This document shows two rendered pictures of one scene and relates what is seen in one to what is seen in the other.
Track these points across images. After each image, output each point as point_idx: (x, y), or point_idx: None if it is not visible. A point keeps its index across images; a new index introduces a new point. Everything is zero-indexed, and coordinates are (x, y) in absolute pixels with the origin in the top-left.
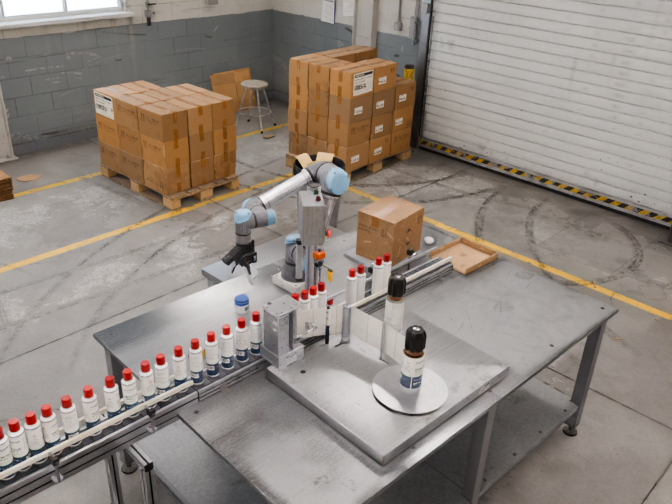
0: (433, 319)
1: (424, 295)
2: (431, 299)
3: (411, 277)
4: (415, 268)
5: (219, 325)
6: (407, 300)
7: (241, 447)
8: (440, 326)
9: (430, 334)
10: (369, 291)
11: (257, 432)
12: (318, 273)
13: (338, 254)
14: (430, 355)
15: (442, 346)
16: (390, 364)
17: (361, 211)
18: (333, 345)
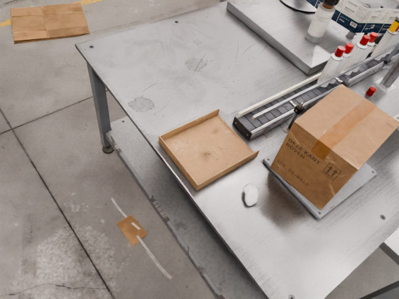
0: (270, 60)
1: (274, 89)
2: (267, 83)
3: (295, 85)
4: (284, 113)
5: None
6: (293, 85)
7: (388, 1)
8: (265, 53)
9: (281, 31)
10: (336, 84)
11: (383, 6)
12: (395, 140)
13: (382, 178)
14: (284, 16)
15: (273, 21)
16: (313, 15)
17: (395, 119)
18: (357, 35)
